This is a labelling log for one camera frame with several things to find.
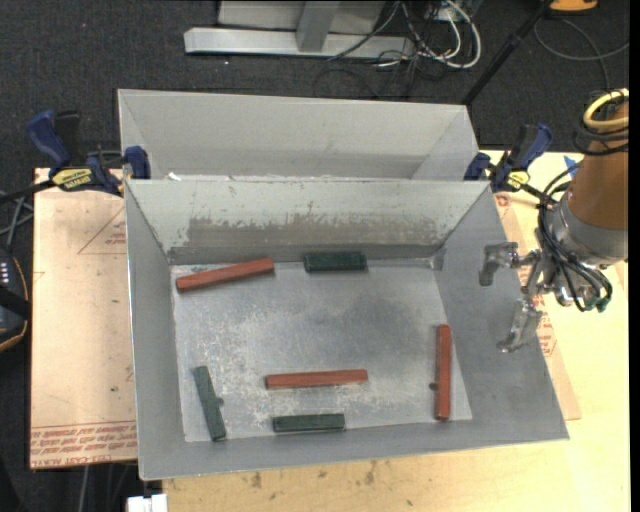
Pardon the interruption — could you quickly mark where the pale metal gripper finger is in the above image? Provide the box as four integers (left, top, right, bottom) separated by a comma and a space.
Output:
478, 241, 520, 288
495, 297, 544, 354

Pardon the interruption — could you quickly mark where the red-brown flat block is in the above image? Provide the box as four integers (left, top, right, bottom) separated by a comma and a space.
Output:
264, 368, 370, 391
433, 323, 454, 422
175, 257, 276, 295

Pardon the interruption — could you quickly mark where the dark green flat block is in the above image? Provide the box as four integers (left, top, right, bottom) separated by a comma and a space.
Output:
302, 251, 369, 274
271, 412, 348, 434
192, 365, 228, 443

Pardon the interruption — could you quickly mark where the grey metal bin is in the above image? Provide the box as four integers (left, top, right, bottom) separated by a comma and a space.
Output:
117, 88, 571, 482

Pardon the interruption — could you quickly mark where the brown cardboard board red print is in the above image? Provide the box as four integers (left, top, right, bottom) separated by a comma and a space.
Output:
29, 167, 584, 471

